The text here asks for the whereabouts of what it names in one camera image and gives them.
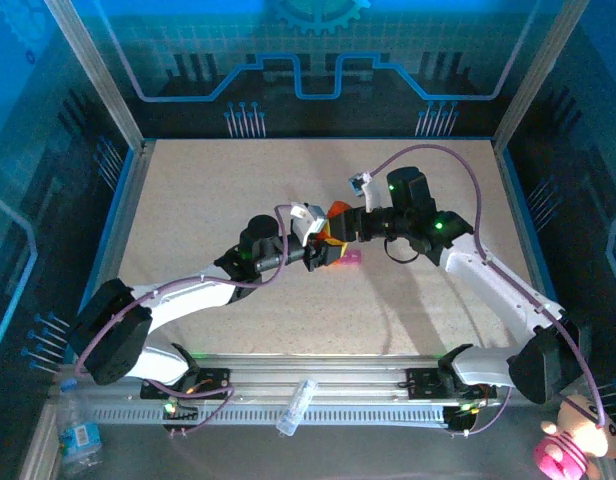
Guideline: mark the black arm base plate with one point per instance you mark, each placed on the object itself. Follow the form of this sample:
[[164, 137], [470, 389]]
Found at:
[[420, 382], [215, 377]]

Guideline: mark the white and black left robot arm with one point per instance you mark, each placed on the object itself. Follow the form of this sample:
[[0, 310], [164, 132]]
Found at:
[[188, 300]]

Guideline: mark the pink and beige plush toy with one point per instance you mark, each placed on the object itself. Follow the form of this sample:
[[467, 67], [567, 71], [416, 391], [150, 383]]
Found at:
[[583, 435]]

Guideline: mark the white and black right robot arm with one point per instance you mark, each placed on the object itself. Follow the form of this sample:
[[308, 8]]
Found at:
[[498, 290]]

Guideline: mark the orange pill bottle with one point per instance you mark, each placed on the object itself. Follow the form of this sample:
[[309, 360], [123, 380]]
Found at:
[[338, 207]]

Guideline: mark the aluminium frame post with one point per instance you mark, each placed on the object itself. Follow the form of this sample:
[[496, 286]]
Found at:
[[100, 80], [538, 75]]

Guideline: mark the water bottle with blue label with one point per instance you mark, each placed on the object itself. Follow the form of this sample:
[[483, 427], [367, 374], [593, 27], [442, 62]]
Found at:
[[78, 440]]

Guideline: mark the clear empty plastic bottle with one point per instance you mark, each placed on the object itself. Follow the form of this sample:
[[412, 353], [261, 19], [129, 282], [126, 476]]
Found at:
[[297, 405]]

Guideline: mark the aluminium frame rail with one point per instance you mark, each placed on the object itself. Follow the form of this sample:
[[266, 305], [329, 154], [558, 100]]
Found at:
[[338, 372]]

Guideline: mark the pink pill organizer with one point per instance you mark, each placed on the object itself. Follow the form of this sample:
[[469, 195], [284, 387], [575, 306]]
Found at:
[[351, 258]]

